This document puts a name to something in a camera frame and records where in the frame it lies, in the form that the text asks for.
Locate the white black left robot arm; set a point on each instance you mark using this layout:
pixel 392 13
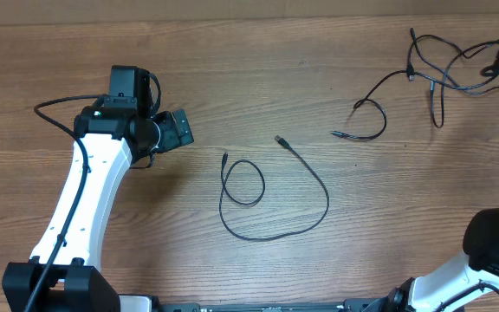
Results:
pixel 111 135

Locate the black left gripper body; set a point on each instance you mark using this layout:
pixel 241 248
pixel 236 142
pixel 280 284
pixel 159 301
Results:
pixel 168 133

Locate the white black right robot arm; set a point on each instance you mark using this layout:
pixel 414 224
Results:
pixel 475 270

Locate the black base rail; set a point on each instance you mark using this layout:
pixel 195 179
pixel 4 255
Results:
pixel 275 307

